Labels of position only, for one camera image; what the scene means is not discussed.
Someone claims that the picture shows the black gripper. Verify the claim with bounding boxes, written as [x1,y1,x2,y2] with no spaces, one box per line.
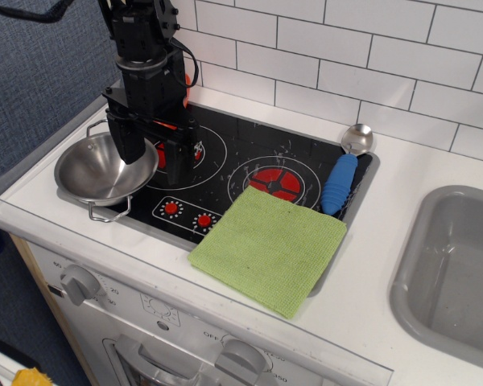
[103,58,198,186]

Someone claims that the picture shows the grey left oven knob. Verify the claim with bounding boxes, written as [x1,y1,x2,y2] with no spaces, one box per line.
[60,265,101,306]

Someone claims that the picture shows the steel bowl with handles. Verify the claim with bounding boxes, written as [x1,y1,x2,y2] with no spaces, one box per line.
[54,119,159,224]

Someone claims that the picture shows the green cloth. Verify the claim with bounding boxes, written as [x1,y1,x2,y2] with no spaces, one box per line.
[188,187,347,319]

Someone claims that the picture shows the blue handled metal spoon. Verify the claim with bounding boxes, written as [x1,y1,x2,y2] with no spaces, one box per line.
[320,124,374,216]

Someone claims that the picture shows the black cable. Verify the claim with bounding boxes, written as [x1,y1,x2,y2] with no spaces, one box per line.
[0,0,74,24]

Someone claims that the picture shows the black toy stovetop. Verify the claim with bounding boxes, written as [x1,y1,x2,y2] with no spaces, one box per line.
[89,101,380,298]

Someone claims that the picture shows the grey sink basin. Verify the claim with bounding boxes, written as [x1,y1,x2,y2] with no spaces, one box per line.
[390,186,483,367]

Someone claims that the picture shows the yellow object at corner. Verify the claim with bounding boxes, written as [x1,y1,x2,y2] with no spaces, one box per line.
[11,368,54,386]

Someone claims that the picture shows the grey oven knob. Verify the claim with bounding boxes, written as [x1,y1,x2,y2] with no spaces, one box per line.
[60,265,101,306]
[215,339,266,384]

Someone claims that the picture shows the grey right oven knob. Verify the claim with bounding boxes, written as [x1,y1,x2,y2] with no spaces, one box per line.
[215,339,266,384]

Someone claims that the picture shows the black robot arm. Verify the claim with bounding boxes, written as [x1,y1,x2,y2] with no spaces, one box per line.
[99,1,199,185]

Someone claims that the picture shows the grey oven door handle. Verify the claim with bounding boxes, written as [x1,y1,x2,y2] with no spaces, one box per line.
[114,335,210,385]

